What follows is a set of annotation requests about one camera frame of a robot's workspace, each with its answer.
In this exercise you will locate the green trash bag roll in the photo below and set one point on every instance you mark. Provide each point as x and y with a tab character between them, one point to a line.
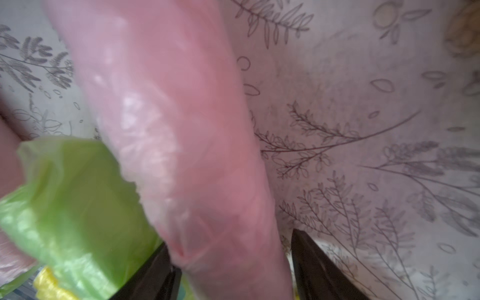
76	214

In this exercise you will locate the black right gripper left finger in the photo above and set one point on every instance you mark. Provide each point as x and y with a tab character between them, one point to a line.
156	279

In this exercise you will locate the pink trash bag roll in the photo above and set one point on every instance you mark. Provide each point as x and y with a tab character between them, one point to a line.
162	82
14	261

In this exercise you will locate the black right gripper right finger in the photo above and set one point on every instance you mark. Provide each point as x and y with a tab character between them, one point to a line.
317	277

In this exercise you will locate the yellow trash bag roll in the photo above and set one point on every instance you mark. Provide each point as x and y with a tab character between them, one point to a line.
48	287

